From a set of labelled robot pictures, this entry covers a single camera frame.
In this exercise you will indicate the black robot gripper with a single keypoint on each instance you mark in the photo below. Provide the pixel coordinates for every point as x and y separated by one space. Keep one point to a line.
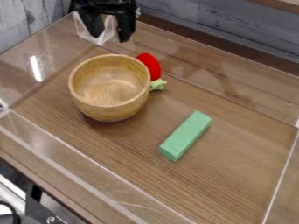
90 10

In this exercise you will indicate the green rectangular block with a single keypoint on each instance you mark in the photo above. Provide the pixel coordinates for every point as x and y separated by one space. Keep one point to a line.
185 136

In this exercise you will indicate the brown wooden bowl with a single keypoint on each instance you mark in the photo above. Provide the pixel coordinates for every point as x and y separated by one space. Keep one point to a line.
110 87

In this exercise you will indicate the red plush strawberry toy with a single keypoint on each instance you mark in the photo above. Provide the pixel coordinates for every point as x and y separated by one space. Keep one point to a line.
154 67

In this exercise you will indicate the clear acrylic corner bracket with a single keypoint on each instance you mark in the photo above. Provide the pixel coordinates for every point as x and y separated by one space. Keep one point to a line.
107 25

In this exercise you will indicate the clear acrylic tray wall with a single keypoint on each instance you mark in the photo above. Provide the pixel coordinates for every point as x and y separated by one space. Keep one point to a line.
75 179

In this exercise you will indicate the black table leg bracket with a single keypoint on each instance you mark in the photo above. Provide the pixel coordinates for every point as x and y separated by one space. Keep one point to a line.
45 208

